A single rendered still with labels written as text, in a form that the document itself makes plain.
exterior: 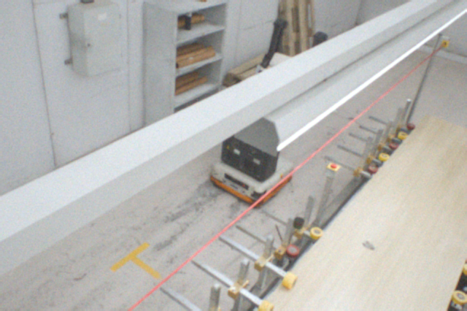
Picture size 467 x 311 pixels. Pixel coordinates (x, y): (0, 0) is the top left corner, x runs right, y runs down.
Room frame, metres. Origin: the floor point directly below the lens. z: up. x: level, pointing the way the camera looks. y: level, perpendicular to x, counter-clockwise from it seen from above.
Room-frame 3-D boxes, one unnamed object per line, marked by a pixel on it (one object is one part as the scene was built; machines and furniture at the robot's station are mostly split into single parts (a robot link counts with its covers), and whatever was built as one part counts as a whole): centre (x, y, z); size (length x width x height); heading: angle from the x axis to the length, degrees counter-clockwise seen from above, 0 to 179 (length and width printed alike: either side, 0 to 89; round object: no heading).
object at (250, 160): (3.71, -0.17, 0.59); 0.55 x 0.34 x 0.83; 57
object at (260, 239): (2.08, -0.26, 0.84); 0.43 x 0.03 x 0.04; 58
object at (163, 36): (4.81, 0.70, 0.78); 0.90 x 0.45 x 1.55; 148
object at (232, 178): (3.50, -0.06, 0.23); 0.41 x 0.02 x 0.08; 57
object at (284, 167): (3.79, -0.22, 0.16); 0.67 x 0.64 x 0.25; 147
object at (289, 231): (2.04, -0.40, 0.87); 0.04 x 0.04 x 0.48; 58
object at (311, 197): (2.25, -0.53, 0.89); 0.04 x 0.04 x 0.48; 58
